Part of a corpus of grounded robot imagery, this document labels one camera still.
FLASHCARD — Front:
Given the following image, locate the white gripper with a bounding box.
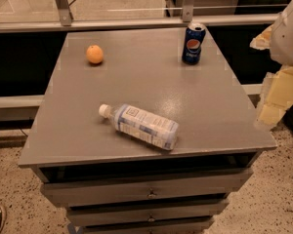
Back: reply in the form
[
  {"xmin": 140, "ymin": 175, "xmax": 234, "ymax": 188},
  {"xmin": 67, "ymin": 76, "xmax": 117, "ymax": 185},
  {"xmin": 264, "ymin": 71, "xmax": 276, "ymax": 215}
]
[{"xmin": 250, "ymin": 0, "xmax": 293, "ymax": 130}]

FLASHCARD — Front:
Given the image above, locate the top grey drawer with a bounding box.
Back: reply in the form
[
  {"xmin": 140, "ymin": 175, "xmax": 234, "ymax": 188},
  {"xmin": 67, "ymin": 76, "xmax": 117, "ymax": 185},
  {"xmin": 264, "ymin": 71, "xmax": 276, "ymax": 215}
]
[{"xmin": 41, "ymin": 168, "xmax": 253, "ymax": 207}]

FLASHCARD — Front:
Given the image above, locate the bottom grey drawer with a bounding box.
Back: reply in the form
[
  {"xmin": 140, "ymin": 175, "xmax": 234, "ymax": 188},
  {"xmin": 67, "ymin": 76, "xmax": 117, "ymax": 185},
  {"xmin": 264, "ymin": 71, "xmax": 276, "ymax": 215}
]
[{"xmin": 83, "ymin": 217, "xmax": 214, "ymax": 234}]

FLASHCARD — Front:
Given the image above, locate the metal railing frame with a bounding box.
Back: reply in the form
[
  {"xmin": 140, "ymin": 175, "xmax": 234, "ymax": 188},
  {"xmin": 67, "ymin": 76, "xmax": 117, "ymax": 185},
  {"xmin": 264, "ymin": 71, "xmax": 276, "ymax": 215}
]
[{"xmin": 0, "ymin": 0, "xmax": 291, "ymax": 33}]

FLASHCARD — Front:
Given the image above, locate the middle grey drawer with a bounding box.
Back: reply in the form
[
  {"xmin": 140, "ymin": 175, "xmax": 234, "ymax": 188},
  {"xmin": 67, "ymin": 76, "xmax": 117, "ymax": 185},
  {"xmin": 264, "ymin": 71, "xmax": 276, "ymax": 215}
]
[{"xmin": 67, "ymin": 199, "xmax": 229, "ymax": 226}]

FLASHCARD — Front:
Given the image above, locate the clear plastic water bottle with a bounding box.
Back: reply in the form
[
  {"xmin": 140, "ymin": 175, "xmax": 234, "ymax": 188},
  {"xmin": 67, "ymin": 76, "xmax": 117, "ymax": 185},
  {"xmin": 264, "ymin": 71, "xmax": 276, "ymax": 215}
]
[{"xmin": 99, "ymin": 104, "xmax": 179, "ymax": 150}]

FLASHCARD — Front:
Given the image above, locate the grey drawer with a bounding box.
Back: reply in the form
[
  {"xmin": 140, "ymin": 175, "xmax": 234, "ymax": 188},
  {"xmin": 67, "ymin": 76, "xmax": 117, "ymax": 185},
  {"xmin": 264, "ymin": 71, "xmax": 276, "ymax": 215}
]
[
  {"xmin": 83, "ymin": 217, "xmax": 214, "ymax": 234},
  {"xmin": 67, "ymin": 199, "xmax": 229, "ymax": 226},
  {"xmin": 41, "ymin": 168, "xmax": 253, "ymax": 207}
]

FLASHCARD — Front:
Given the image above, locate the blue pepsi can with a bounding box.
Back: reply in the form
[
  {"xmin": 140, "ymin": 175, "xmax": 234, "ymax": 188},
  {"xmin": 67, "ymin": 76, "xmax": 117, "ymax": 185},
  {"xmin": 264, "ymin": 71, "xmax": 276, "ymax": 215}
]
[{"xmin": 182, "ymin": 22, "xmax": 206, "ymax": 64}]

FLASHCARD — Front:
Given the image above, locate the orange fruit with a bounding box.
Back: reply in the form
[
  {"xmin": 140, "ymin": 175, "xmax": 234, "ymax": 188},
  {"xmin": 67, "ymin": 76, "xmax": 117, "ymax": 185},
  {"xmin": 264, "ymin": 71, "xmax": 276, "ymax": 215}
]
[{"xmin": 86, "ymin": 45, "xmax": 104, "ymax": 64}]

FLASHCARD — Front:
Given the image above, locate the grey drawer cabinet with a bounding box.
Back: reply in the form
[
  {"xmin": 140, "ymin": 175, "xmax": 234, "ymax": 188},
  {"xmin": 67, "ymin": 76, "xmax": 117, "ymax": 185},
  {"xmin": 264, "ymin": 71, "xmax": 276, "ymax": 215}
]
[{"xmin": 19, "ymin": 28, "xmax": 275, "ymax": 234}]

